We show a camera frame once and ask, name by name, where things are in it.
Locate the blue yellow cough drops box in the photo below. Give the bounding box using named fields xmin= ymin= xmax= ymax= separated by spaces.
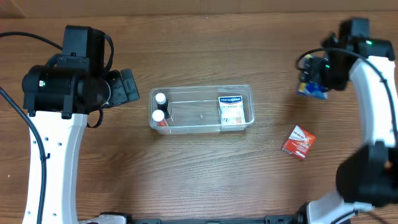
xmin=297 ymin=54 xmax=330 ymax=100

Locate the orange tube with white cap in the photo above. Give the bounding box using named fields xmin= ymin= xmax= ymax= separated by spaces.
xmin=152 ymin=110 xmax=168 ymax=127

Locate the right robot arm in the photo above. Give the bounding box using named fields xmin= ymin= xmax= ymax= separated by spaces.
xmin=292 ymin=17 xmax=397 ymax=223

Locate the black bottle with white cap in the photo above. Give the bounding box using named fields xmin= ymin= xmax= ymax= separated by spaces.
xmin=155 ymin=93 xmax=170 ymax=119

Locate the white Hansaplast plaster box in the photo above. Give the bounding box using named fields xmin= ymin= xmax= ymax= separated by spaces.
xmin=218 ymin=95 xmax=246 ymax=125

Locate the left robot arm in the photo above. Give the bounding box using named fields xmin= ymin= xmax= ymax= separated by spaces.
xmin=22 ymin=26 xmax=139 ymax=223

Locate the red medicine sachet box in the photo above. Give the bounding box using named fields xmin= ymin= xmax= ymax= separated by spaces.
xmin=282 ymin=125 xmax=316 ymax=160

